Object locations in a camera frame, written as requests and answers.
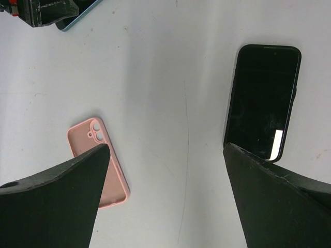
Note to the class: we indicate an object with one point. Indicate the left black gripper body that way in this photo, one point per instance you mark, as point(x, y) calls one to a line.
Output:
point(16, 8)

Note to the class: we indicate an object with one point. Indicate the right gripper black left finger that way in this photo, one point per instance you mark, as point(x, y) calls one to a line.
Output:
point(56, 207)

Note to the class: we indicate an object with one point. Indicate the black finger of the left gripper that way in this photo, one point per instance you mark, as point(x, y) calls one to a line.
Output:
point(39, 13)

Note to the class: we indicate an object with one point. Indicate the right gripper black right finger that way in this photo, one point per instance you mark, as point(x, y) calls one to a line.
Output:
point(277, 207)

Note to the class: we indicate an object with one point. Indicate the pink phone case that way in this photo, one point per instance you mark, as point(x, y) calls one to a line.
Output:
point(87, 135)

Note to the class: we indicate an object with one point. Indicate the black phone case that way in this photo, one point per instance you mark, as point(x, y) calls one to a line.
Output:
point(231, 103)

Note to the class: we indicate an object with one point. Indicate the black smartphone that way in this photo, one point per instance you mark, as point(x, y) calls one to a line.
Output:
point(85, 6)
point(263, 103)

